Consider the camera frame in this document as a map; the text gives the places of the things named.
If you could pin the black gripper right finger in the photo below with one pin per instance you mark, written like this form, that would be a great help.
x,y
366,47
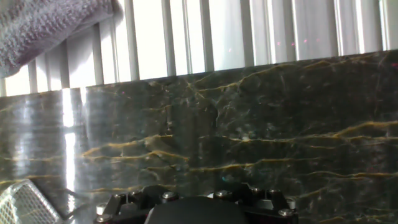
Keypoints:
x,y
267,202

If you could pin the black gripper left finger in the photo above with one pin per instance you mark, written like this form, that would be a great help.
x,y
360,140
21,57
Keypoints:
x,y
136,202

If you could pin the white mesh goal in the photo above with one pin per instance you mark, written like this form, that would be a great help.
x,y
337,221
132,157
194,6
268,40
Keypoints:
x,y
21,205

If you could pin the black gold-veined marble mat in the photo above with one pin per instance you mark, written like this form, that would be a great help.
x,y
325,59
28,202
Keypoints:
x,y
248,124

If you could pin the grey towel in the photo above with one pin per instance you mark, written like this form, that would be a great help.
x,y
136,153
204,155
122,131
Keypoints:
x,y
37,28

